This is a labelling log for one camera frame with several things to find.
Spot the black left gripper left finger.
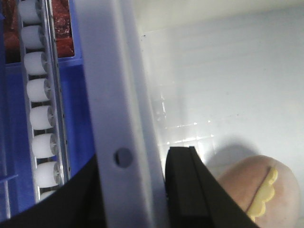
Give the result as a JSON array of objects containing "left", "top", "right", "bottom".
[{"left": 0, "top": 156, "right": 106, "bottom": 228}]

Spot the white plastic tote box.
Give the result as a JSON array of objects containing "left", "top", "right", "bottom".
[{"left": 74, "top": 0, "right": 304, "bottom": 228}]

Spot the blue plastic bin left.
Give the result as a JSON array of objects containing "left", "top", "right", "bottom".
[{"left": 0, "top": 0, "right": 94, "bottom": 221}]

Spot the left white roller track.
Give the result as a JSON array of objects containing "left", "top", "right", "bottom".
[{"left": 17, "top": 0, "right": 71, "bottom": 202}]

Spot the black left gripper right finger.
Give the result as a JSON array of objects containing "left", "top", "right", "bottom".
[{"left": 165, "top": 147, "right": 257, "bottom": 228}]

